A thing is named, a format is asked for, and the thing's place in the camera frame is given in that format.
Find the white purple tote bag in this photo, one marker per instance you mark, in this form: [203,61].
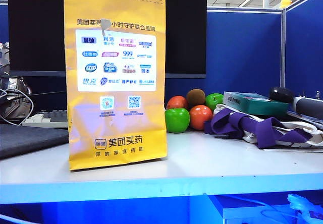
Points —
[239,125]

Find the yellow paper bag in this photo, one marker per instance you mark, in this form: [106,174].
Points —
[116,108]

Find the brown kiwi fruit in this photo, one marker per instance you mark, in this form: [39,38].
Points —
[196,97]

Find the dark grey fabric pad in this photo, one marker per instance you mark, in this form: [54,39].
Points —
[30,138]

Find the grey white handheld device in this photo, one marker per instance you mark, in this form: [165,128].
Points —
[309,106]

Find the orange plastic fruit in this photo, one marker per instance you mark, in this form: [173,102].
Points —
[201,116]
[176,102]

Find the black computer mouse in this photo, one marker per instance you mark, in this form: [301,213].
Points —
[281,94]

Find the green white medicine box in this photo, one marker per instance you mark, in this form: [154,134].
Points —
[257,105]

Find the white grey keyboard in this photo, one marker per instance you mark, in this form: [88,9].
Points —
[45,119]

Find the grey mechanical device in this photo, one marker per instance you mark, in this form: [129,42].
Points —
[17,95]

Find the green plastic apple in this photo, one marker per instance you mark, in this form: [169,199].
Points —
[176,120]
[214,101]

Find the blue office partition panel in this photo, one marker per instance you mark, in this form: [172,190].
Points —
[305,45]
[242,52]

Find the black flat item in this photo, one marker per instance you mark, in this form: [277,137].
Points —
[308,121]

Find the black computer monitor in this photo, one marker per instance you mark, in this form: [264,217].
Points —
[32,32]

